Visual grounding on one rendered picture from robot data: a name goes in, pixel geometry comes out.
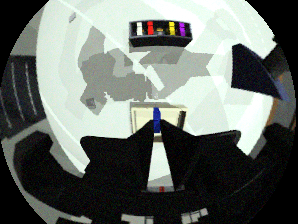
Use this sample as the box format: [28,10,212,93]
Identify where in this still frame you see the yellow fuse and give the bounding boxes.
[168,22,176,36]

